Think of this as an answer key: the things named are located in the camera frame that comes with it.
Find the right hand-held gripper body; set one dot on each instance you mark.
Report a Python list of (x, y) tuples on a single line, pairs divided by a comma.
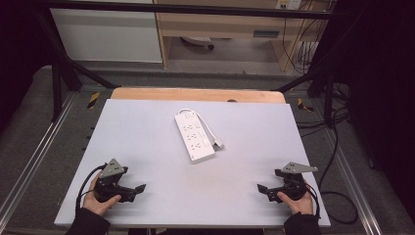
[(293, 186)]

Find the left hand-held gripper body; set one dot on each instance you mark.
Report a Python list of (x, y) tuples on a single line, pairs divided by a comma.
[(111, 174)]

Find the person's right hand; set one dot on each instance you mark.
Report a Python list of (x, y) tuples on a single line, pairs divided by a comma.
[(301, 205)]

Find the person's left hand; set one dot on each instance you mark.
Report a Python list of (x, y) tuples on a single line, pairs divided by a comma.
[(93, 205)]

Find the white power strip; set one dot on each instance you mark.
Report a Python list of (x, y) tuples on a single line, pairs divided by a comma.
[(194, 137)]

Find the yellow black floor tape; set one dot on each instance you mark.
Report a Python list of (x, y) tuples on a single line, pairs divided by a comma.
[(304, 105), (93, 100)]

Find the wooden board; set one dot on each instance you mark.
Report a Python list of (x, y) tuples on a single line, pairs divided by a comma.
[(195, 95)]

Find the white cabinet panel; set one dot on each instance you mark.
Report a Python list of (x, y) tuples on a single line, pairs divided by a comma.
[(104, 36)]

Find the chair base with caster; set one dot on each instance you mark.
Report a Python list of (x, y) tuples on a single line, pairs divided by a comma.
[(199, 41)]

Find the light wooden desk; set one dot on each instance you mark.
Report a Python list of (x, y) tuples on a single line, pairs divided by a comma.
[(221, 26)]

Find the aluminium floor rail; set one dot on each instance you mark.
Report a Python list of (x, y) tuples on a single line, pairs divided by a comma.
[(36, 153), (354, 182)]

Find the black metal frame stand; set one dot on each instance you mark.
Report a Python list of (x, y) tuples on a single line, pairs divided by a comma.
[(62, 65), (321, 78)]

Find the black metal frame crossbar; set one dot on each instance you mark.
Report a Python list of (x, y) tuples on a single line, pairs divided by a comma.
[(182, 9)]

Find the white wall socket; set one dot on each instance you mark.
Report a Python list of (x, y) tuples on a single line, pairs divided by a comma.
[(288, 4)]

